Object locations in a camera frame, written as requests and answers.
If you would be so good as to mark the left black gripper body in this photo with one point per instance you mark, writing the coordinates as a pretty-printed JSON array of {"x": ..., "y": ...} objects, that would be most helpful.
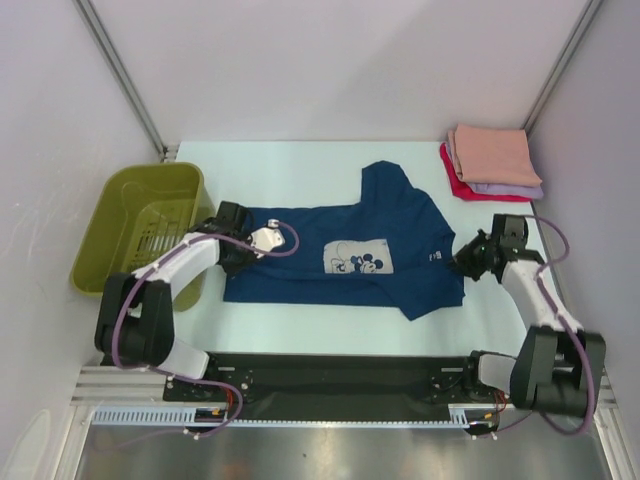
[{"x": 241, "y": 258}]

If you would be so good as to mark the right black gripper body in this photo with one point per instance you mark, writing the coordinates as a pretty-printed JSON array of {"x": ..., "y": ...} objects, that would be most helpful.
[{"x": 472, "y": 259}]

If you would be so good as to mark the dark blue t shirt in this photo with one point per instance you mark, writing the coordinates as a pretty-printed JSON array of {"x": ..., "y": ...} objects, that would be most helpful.
[{"x": 391, "y": 249}]

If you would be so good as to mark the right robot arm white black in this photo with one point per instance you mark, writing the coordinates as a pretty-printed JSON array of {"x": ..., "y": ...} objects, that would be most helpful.
[{"x": 559, "y": 366}]

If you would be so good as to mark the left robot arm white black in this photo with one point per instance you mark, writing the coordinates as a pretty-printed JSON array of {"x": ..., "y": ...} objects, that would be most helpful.
[{"x": 135, "y": 325}]

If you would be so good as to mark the folded lilac t shirt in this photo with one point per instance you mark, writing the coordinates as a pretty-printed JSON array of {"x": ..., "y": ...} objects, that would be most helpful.
[{"x": 533, "y": 193}]

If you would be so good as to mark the olive green plastic basket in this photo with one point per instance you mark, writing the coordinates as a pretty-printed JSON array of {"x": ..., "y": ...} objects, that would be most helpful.
[{"x": 143, "y": 211}]

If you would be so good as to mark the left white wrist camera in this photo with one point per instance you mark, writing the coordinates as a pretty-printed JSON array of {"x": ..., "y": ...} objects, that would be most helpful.
[{"x": 267, "y": 238}]

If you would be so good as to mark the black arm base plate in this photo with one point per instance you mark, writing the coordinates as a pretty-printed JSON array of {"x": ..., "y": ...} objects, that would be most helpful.
[{"x": 291, "y": 361}]

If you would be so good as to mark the white slotted cable duct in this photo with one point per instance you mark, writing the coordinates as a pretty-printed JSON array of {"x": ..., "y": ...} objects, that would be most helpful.
[{"x": 455, "y": 417}]

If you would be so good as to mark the right aluminium frame post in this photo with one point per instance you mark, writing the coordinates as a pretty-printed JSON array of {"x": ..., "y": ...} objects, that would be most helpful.
[{"x": 567, "y": 53}]

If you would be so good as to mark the aluminium frame post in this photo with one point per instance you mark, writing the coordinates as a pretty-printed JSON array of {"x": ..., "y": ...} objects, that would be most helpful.
[
  {"x": 111, "y": 56},
  {"x": 567, "y": 53}
]

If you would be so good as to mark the left aluminium frame post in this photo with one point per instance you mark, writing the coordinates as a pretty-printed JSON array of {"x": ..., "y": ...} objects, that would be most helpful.
[{"x": 111, "y": 56}]

